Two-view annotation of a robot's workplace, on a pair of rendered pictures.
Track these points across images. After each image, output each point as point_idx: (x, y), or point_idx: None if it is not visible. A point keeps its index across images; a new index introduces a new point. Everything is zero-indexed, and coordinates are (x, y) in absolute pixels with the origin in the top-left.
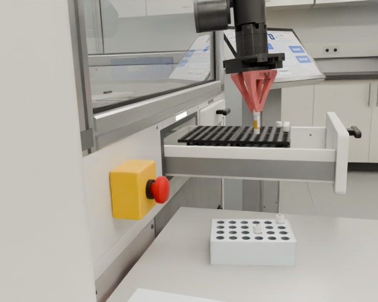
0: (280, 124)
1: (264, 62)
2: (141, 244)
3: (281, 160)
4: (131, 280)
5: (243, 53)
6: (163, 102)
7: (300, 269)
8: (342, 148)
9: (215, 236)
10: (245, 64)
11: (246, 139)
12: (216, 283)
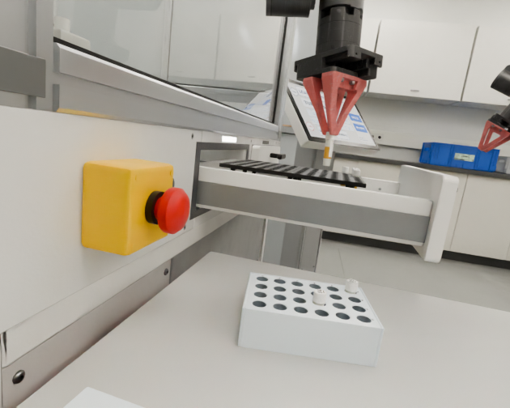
0: (347, 170)
1: (353, 66)
2: (142, 295)
3: (355, 206)
4: (91, 360)
5: (326, 48)
6: (207, 105)
7: (385, 376)
8: (446, 197)
9: (251, 301)
10: (326, 64)
11: (309, 175)
12: (243, 388)
